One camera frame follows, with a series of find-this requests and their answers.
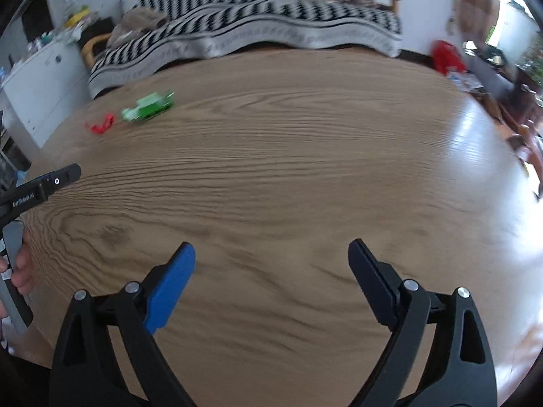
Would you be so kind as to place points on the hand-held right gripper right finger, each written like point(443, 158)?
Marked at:
point(373, 284)

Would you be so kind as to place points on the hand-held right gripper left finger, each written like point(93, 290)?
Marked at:
point(174, 284)

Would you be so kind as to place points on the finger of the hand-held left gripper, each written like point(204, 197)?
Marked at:
point(63, 177)

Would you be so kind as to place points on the person's left hand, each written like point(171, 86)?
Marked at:
point(22, 269)

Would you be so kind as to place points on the red wrapper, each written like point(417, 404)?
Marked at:
point(101, 126)

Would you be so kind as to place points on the white cabinet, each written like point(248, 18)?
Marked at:
point(46, 84)

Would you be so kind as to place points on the green white wrapper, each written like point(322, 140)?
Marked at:
point(148, 106)

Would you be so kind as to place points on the yellow green plastic item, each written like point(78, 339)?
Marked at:
point(78, 16)

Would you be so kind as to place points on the brown plush cushion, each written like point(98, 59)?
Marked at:
point(135, 25)

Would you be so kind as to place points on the red plastic bag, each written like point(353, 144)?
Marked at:
point(445, 57)

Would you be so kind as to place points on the grey patterned sofa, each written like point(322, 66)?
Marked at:
point(254, 21)

